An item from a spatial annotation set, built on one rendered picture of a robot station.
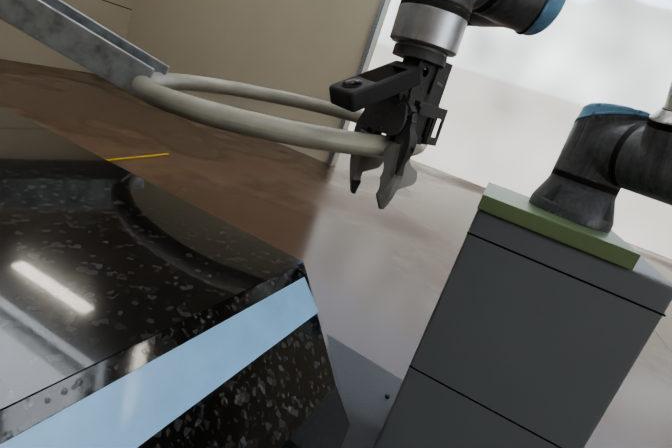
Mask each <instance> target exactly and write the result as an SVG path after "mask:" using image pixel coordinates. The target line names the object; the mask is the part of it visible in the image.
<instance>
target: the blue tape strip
mask: <svg viewBox="0 0 672 448"><path fill-rule="evenodd" d="M318 312H319V311H318V309H317V306H316V304H315V301H314V299H313V297H312V294H311V292H310V289H309V287H308V284H307V282H306V280H305V277H303V278H301V279H299V280H298V281H296V282H294V283H292V284H290V285H289V286H287V287H285V288H283V289H281V290H280V291H278V292H276V293H274V294H272V295H270V296H269V297H267V298H265V299H263V300H261V301H260V302H258V303H256V304H254V305H252V306H251V307H249V308H247V309H245V310H243V311H241V312H240V313H238V314H236V315H234V316H232V317H231V318H229V319H227V320H225V321H223V322H222V323H220V324H218V325H216V326H214V327H212V328H211V329H209V330H207V331H205V332H203V333H202V334H200V335H198V336H196V337H194V338H193V339H191V340H189V341H187V342H185V343H183V344H182V345H180V346H178V347H176V348H174V349H173V350H171V351H169V352H167V353H165V354H164V355H162V356H160V357H158V358H156V359H154V360H153V361H151V362H149V363H147V364H145V365H144V366H142V367H140V368H138V369H136V370H135V371H133V372H131V373H129V374H127V375H125V376H124V377H122V378H120V379H118V380H116V381H115V382H113V383H111V384H109V385H107V386H106V387H104V388H102V389H100V390H98V391H96V392H95V393H93V394H91V395H89V396H87V397H86V398H84V399H82V400H80V401H78V402H77V403H75V404H73V405H71V406H69V407H68V408H66V409H64V410H62V411H60V412H58V413H57V414H55V415H53V416H51V417H49V418H48V419H46V420H44V421H42V422H40V423H39V424H37V425H35V426H33V427H31V428H29V429H28V430H26V431H24V432H22V433H20V434H19V435H17V436H15V437H13V438H11V439H10V440H8V441H6V442H4V443H2V444H0V448H137V447H139V446H140V445H141V444H143V443H144V442H145V441H147V440H148V439H149V438H151V437H152V436H153V435H155V434H156V433H157V432H159V431H160V430H161V429H163V428H164V427H165V426H167V425H168V424H169V423H171V422H172V421H173V420H175V419H176V418H178V417H179V416H180V415H182V414H183V413H184V412H186V411H187V410H188V409H190V408H191V407H192V406H194V405H195V404H196V403H198V402H199V401H200V400H202V399H203V398H204V397H206V396H207V395H208V394H210V393H211V392H212V391H214V390H215V389H216V388H218V387H219V386H220V385H222V384H223V383H224V382H226V381H227V380H228V379H230V378H231V377H232V376H234V375H235V374H236V373H238V372H239V371H240V370H242V369H243V368H244V367H246V366H247V365H248V364H250V363H251V362H252V361H254V360H255V359H256V358H258V357H259V356H260V355H262V354H263V353H264V352H266V351H267V350H268V349H270V348H271V347H272V346H274V345H275V344H276V343H278V342H279V341H280V340H282V339H283V338H284V337H286V336H287V335H289V334H290V333H291V332H293V331H294V330H295V329H297V328H298V327H299V326H301V325H302V324H303V323H305V322H306V321H307V320H309V319H310V318H311V317H313V316H314V315H315V314H317V313H318Z"/></svg>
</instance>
